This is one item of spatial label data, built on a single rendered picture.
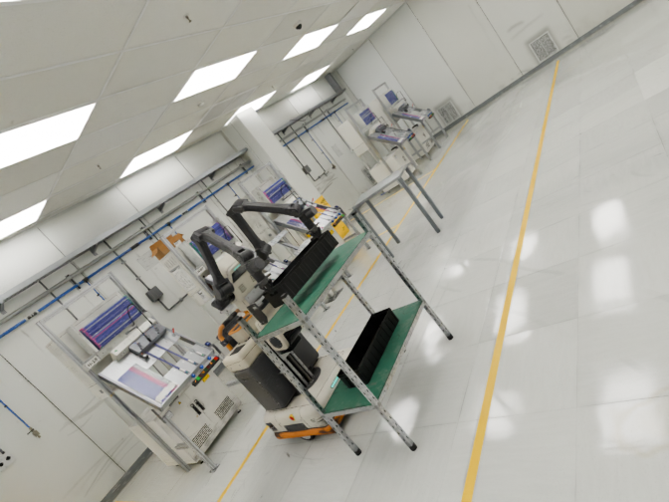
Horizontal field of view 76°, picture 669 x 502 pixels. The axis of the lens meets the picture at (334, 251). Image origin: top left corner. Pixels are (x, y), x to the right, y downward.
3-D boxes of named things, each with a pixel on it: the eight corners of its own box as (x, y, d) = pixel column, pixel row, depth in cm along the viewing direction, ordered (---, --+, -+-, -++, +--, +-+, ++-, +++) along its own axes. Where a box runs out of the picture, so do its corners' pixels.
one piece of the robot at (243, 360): (276, 424, 319) (200, 344, 303) (311, 371, 358) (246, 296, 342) (303, 420, 296) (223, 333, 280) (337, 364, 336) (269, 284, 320)
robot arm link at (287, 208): (239, 204, 280) (233, 213, 272) (237, 196, 276) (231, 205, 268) (303, 209, 272) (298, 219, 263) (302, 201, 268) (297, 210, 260)
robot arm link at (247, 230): (226, 203, 281) (220, 211, 273) (241, 196, 275) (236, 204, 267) (265, 253, 302) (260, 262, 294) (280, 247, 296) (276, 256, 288)
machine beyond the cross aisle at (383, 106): (450, 133, 1001) (403, 65, 964) (442, 146, 941) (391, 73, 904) (405, 163, 1089) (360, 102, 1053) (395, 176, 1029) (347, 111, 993)
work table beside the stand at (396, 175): (440, 231, 487) (398, 175, 471) (391, 259, 523) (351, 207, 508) (443, 216, 524) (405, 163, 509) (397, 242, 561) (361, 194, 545)
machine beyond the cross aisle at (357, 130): (434, 157, 895) (380, 81, 859) (423, 172, 835) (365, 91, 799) (386, 187, 984) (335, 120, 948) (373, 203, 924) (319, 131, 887)
